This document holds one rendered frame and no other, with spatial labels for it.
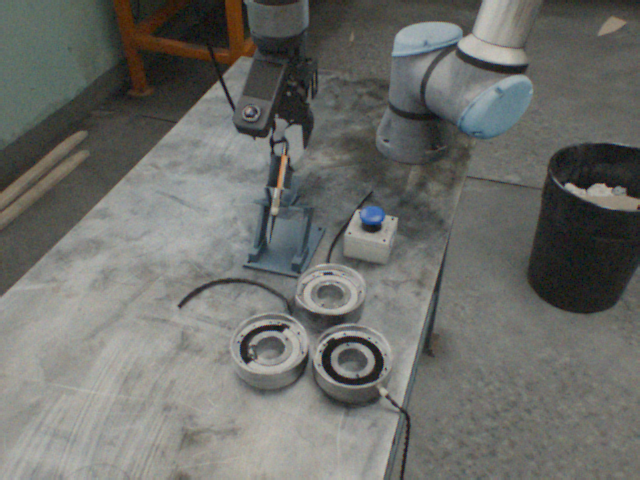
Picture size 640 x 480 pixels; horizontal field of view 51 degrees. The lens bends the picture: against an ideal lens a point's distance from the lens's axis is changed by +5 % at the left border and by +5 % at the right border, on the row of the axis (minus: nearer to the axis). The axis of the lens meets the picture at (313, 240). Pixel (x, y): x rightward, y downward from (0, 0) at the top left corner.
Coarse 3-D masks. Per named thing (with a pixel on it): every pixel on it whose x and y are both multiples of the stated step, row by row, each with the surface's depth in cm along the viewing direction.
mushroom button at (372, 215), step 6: (366, 210) 101; (372, 210) 101; (378, 210) 101; (360, 216) 101; (366, 216) 100; (372, 216) 100; (378, 216) 100; (384, 216) 101; (366, 222) 100; (372, 222) 100; (378, 222) 100
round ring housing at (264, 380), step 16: (256, 320) 89; (272, 320) 90; (288, 320) 89; (256, 336) 87; (272, 336) 88; (304, 336) 87; (256, 352) 86; (288, 352) 85; (304, 352) 84; (240, 368) 83; (288, 368) 82; (304, 368) 85; (256, 384) 83; (272, 384) 83
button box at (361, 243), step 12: (348, 228) 103; (360, 228) 103; (372, 228) 102; (384, 228) 103; (396, 228) 106; (348, 240) 102; (360, 240) 101; (372, 240) 100; (384, 240) 100; (348, 252) 103; (360, 252) 102; (372, 252) 102; (384, 252) 101; (384, 264) 102
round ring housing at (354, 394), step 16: (320, 336) 86; (336, 336) 87; (368, 336) 88; (320, 352) 85; (336, 352) 85; (352, 352) 87; (368, 352) 85; (384, 352) 85; (320, 368) 83; (336, 368) 83; (368, 368) 83; (384, 368) 84; (320, 384) 83; (336, 384) 80; (368, 384) 80; (384, 384) 82; (352, 400) 82; (368, 400) 83
